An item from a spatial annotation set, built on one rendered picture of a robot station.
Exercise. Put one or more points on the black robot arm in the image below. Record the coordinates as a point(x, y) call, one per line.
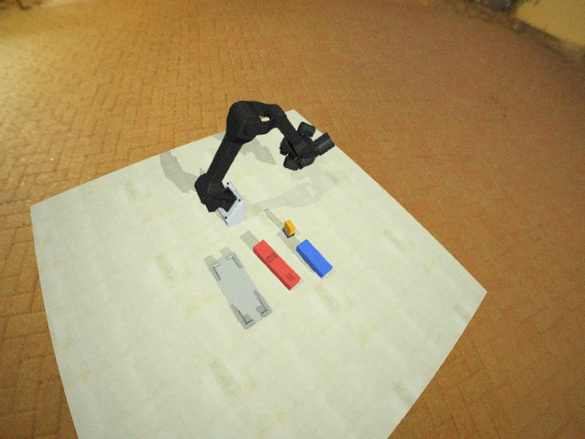
point(242, 125)

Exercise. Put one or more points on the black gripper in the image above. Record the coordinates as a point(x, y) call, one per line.
point(290, 159)

